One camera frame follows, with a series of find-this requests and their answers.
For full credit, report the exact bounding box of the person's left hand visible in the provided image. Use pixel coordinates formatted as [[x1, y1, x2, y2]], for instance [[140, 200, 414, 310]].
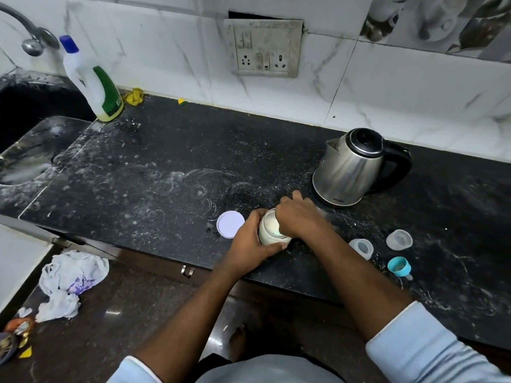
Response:
[[223, 208, 288, 276]]

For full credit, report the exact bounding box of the person's right hand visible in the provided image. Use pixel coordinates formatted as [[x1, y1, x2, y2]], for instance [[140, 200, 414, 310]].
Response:
[[274, 190, 336, 246]]

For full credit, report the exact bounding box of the lilac round jar lid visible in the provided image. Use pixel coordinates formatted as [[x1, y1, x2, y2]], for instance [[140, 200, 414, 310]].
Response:
[[216, 211, 245, 239]]

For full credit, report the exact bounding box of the clear milk powder jar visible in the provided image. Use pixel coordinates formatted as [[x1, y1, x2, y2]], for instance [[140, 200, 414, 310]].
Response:
[[258, 207, 293, 247]]

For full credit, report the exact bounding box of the steel electric kettle black handle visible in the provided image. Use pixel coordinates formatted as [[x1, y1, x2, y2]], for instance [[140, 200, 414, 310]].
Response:
[[312, 128, 413, 207]]

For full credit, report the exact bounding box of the clear plastic baby bottle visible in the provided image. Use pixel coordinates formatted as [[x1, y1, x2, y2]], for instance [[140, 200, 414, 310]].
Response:
[[348, 238, 375, 261]]

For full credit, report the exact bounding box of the translucent dome bottle cap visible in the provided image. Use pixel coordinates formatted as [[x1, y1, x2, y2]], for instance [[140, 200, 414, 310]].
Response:
[[385, 229, 414, 252]]

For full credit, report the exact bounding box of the teal nipple ring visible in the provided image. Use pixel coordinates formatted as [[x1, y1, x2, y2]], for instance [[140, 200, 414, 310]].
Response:
[[387, 256, 414, 281]]

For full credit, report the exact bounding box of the person's right forearm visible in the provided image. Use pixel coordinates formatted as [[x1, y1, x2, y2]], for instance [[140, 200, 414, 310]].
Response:
[[315, 231, 414, 342]]

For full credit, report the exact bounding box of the person's left forearm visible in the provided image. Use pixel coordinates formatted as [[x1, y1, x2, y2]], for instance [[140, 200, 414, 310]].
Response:
[[134, 263, 244, 383]]

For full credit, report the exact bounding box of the person's bare foot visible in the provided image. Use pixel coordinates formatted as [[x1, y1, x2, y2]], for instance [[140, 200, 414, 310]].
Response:
[[229, 322, 256, 362]]

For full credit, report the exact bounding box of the white detergent bottle green label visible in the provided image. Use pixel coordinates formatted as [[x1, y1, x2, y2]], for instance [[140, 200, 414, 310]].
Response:
[[59, 35, 125, 123]]

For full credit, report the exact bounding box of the light grey shirt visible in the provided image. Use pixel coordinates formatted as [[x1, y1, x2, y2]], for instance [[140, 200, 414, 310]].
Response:
[[195, 354, 346, 383]]

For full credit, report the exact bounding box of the light blue left sleeve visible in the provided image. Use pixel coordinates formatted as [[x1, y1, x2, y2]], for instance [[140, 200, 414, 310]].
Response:
[[106, 356, 162, 383]]

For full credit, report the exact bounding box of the light blue sleeve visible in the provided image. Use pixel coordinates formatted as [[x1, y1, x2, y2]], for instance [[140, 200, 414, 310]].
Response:
[[365, 301, 511, 383], [106, 356, 162, 383]]

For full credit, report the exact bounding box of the light blue right sleeve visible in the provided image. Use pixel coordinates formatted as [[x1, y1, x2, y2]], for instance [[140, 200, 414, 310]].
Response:
[[365, 301, 511, 383]]

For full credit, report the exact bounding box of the crumpled yellow rag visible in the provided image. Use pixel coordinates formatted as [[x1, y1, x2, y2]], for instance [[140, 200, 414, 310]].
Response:
[[123, 88, 145, 107]]

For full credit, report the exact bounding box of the colourful wrapper litter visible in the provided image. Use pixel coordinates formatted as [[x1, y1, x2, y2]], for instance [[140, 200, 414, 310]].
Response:
[[0, 306, 37, 365]]

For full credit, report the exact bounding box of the black stone sink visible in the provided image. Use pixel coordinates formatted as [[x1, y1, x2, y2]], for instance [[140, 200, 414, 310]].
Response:
[[0, 69, 96, 188]]

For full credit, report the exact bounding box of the chrome sink faucet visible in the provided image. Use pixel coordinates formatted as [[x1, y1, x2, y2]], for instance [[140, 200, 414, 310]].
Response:
[[0, 2, 61, 57]]

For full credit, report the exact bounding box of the grimy wall socket plate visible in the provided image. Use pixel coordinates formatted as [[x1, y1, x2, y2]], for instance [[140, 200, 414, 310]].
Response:
[[223, 18, 304, 79]]

